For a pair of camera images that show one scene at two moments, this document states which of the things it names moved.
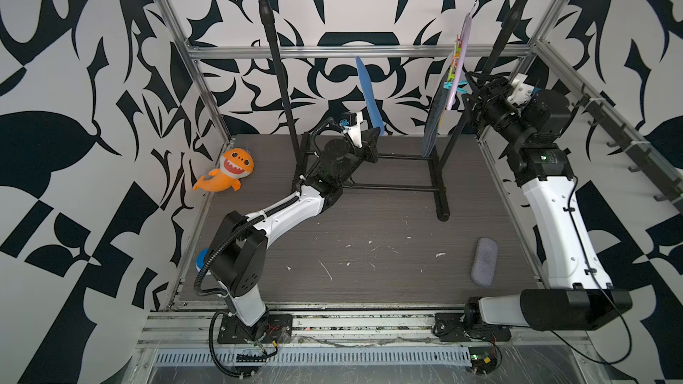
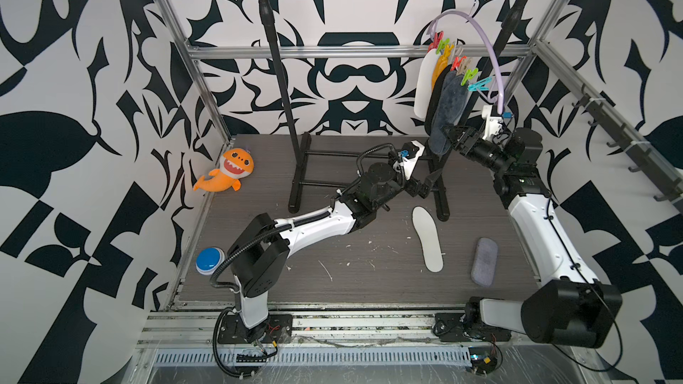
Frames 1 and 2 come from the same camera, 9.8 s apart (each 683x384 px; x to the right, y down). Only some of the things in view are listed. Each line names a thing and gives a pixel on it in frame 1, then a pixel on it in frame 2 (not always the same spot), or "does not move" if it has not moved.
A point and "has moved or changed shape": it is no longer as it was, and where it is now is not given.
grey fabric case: [484, 266] does not move
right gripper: [503, 87] → [468, 142]
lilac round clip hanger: [455, 84] → [494, 50]
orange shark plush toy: [236, 164] does not move
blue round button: [201, 258] does not move
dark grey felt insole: [435, 115] has moved or changed shape
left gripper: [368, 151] → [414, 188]
